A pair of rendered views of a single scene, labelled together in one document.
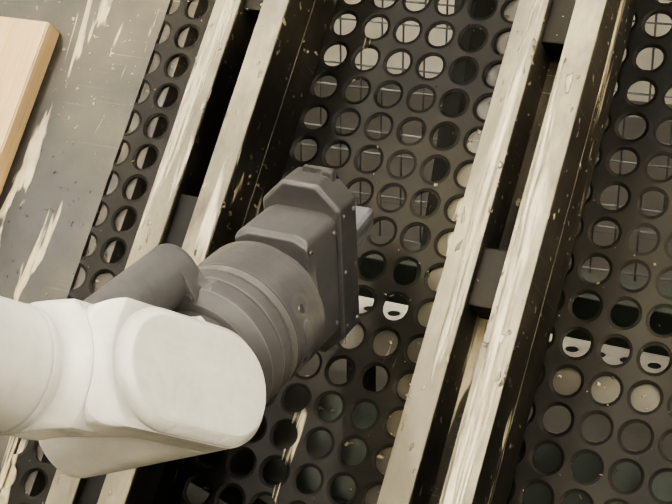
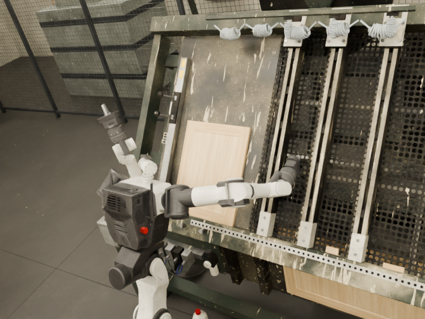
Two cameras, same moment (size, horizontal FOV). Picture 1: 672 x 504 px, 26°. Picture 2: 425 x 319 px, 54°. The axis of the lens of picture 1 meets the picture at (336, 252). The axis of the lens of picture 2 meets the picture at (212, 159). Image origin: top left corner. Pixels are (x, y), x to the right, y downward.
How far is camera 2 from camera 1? 1.25 m
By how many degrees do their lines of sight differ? 15
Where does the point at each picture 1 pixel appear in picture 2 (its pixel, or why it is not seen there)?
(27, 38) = (246, 130)
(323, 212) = (295, 161)
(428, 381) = (310, 180)
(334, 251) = (296, 165)
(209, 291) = (283, 176)
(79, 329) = (271, 186)
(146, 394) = (279, 192)
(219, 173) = (279, 152)
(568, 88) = (325, 140)
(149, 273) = (276, 175)
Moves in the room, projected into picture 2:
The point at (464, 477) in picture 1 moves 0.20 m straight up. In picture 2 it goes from (316, 192) to (313, 158)
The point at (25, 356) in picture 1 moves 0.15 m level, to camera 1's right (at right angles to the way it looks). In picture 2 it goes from (267, 190) to (300, 187)
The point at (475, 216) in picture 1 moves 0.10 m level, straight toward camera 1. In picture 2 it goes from (314, 158) to (314, 169)
